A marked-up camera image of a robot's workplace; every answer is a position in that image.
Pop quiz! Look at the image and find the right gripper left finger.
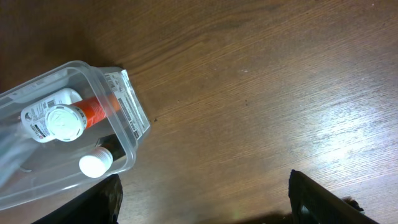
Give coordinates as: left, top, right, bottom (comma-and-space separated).
34, 174, 123, 224

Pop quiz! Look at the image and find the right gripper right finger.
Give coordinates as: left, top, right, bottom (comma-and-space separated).
289, 170, 377, 224

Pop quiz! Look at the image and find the dark bottle white cap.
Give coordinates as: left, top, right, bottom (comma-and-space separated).
78, 134, 126, 179

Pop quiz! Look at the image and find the orange tube white cap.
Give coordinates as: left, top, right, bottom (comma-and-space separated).
45, 96, 107, 142

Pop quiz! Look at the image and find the white spray bottle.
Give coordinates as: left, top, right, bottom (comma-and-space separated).
21, 88, 83, 143

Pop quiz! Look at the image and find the clear plastic container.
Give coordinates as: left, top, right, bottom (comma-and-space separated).
1, 61, 150, 210

